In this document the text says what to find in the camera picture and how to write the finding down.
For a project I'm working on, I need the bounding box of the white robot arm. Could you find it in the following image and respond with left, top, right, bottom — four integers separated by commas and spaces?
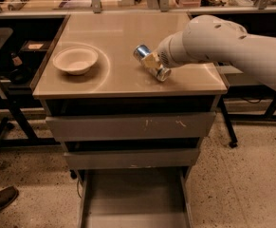
140, 15, 276, 91

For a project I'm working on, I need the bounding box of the black table leg frame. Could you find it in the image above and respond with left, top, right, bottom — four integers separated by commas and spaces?
218, 99, 238, 148

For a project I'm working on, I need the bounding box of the blue silver redbull can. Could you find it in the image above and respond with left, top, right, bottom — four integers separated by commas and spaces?
133, 45, 171, 82

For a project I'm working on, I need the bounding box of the grey middle drawer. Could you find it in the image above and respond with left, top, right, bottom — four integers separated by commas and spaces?
64, 148, 200, 170

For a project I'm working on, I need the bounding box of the white paper bowl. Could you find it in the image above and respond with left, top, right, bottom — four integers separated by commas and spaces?
53, 47, 99, 75

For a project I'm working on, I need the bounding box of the grey top drawer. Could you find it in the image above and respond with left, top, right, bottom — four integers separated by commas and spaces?
46, 112, 216, 142

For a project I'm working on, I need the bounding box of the grey open bottom drawer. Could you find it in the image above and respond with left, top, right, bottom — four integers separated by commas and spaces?
78, 167, 193, 228

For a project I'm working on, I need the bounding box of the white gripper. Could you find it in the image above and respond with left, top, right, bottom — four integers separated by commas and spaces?
141, 32, 189, 68

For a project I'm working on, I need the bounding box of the grey drawer cabinet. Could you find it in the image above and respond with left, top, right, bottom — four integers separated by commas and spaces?
29, 11, 230, 180

